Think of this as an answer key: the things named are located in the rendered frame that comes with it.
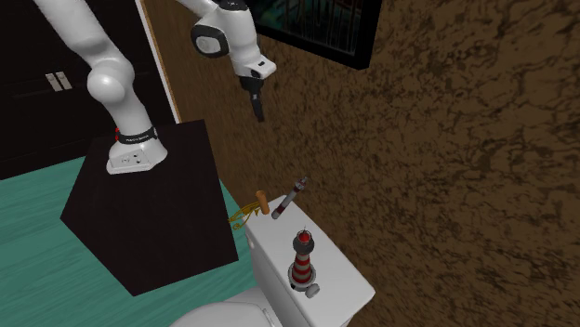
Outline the black framed wall picture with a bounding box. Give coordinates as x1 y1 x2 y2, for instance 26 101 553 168
244 0 384 72

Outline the dark cabinet with metal handles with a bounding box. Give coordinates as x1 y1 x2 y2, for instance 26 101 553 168
0 0 177 181

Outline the white toilet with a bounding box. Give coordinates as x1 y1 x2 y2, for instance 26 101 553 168
169 195 376 327

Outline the white door frame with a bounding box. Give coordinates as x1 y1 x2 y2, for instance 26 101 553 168
134 0 183 124

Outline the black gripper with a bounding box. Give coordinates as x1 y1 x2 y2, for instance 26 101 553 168
239 75 266 124

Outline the slim red white lighthouse figure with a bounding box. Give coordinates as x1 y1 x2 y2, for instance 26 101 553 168
270 177 309 221

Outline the whisk with wooden handle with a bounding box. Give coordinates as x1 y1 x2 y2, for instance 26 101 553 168
228 190 271 230

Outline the black robot stand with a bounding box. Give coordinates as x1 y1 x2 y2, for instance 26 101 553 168
59 119 240 297

